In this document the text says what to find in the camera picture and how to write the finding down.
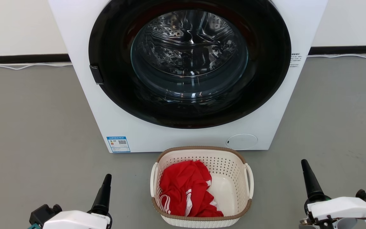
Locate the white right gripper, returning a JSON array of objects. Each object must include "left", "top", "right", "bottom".
[{"left": 301, "top": 159, "right": 366, "bottom": 229}]

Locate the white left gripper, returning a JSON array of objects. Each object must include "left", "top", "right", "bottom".
[{"left": 43, "top": 174, "right": 112, "bottom": 229}]

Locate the white perforated laundry basket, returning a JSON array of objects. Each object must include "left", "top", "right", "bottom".
[{"left": 150, "top": 146, "right": 254, "bottom": 228}]

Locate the blue energy label sticker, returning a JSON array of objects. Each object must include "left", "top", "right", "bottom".
[{"left": 106, "top": 136, "right": 131, "bottom": 153}]

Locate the round white filter cover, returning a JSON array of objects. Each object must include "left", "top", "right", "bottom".
[{"left": 226, "top": 134, "right": 258, "bottom": 150}]

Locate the red garment with white stripes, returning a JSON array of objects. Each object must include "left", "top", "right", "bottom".
[{"left": 158, "top": 160, "right": 224, "bottom": 218}]

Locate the small printed text sticker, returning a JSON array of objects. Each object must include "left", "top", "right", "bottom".
[{"left": 289, "top": 53, "right": 303, "bottom": 68}]

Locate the round black washer door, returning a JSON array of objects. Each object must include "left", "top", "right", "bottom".
[{"left": 88, "top": 0, "right": 292, "bottom": 129}]

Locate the white front-load washing machine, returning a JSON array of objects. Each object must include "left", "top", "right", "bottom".
[{"left": 48, "top": 0, "right": 329, "bottom": 154}]

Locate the steel washer drum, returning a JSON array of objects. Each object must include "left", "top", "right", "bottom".
[{"left": 131, "top": 9, "right": 249, "bottom": 103}]

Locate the thin black right gripper cable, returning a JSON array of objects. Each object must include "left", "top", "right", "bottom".
[{"left": 335, "top": 216, "right": 366, "bottom": 229}]

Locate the black door latch handle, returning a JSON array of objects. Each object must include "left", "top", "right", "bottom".
[{"left": 89, "top": 65, "right": 104, "bottom": 85}]

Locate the white floor cable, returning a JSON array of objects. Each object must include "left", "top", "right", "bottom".
[
  {"left": 307, "top": 53, "right": 366, "bottom": 60},
  {"left": 0, "top": 62, "right": 73, "bottom": 70}
]

